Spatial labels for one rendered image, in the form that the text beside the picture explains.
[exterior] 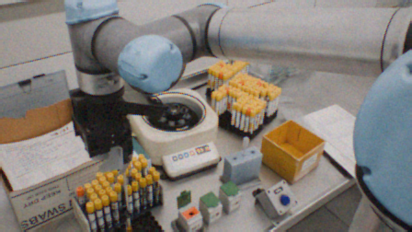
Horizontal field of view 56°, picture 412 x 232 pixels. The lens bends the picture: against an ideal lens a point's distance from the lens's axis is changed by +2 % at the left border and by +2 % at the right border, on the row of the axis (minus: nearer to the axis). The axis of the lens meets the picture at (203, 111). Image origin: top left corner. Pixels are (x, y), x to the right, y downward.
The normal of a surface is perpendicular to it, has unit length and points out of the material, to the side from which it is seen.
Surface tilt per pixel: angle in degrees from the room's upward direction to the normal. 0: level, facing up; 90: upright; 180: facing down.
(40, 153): 1
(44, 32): 90
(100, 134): 90
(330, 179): 0
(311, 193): 0
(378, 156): 81
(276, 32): 65
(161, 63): 90
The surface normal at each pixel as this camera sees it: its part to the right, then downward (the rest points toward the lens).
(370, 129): -0.67, 0.29
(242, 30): -0.68, -0.02
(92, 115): 0.58, 0.51
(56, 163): 0.08, -0.80
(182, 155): 0.24, -0.49
